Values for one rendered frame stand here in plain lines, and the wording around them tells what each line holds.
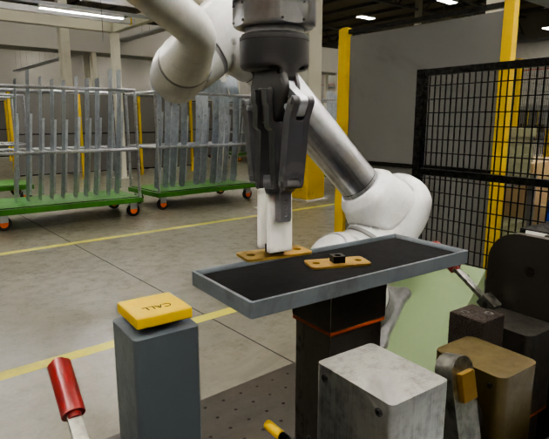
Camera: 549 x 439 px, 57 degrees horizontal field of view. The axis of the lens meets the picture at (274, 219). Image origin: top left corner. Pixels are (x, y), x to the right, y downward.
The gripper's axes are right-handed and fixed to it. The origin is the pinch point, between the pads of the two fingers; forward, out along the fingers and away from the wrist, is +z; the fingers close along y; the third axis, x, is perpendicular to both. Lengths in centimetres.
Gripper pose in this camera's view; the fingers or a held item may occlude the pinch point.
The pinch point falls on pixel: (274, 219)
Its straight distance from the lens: 58.1
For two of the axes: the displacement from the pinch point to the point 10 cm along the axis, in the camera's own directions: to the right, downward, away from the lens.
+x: 8.9, -0.9, 4.5
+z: 0.0, 9.8, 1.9
